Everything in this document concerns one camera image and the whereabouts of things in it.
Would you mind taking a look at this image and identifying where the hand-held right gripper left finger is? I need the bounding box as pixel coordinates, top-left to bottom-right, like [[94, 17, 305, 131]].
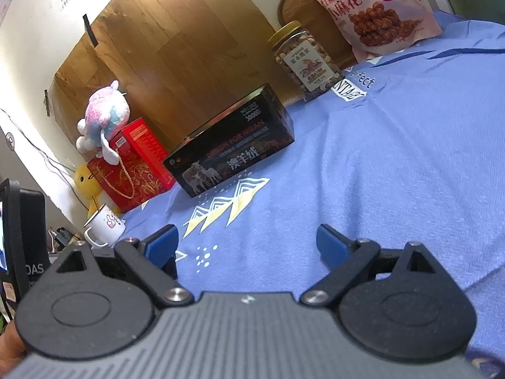
[[56, 224, 195, 309]]

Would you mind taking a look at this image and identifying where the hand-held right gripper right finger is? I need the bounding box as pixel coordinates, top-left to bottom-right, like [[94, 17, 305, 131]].
[[300, 224, 448, 308]]

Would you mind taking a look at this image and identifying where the black printed box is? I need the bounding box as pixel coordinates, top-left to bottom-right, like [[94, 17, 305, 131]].
[[163, 83, 296, 199]]

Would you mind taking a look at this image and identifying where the person's left hand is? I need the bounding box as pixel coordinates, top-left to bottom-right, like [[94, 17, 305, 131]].
[[0, 318, 27, 376]]

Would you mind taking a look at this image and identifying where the white enamel mug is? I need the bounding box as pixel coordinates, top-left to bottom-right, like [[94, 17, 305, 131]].
[[82, 203, 127, 250]]

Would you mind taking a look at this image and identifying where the red gift box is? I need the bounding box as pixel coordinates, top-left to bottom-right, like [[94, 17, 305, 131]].
[[86, 117, 177, 214]]

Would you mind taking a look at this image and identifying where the blue printed cloth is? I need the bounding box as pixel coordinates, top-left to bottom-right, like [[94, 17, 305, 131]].
[[117, 10, 505, 379]]

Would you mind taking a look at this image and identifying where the yellow plush toy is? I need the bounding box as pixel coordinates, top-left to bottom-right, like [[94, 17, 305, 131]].
[[74, 163, 124, 217]]

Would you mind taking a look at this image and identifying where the black charger plug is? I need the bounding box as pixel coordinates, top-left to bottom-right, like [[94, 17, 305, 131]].
[[50, 227, 75, 250]]

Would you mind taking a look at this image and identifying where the black screen device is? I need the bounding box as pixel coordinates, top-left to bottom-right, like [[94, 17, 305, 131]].
[[0, 179, 51, 313]]

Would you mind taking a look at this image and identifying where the pink plush toy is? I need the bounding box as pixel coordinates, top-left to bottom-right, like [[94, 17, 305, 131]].
[[75, 80, 132, 166]]

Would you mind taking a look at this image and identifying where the clear nut jar yellow lid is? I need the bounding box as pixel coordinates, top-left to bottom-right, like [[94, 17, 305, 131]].
[[267, 20, 345, 104]]

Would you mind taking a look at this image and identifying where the pink snack bag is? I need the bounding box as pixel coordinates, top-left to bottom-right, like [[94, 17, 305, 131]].
[[297, 0, 443, 64]]

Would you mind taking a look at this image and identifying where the woven round basket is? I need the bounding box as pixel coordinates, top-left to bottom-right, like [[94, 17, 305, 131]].
[[276, 0, 358, 72]]

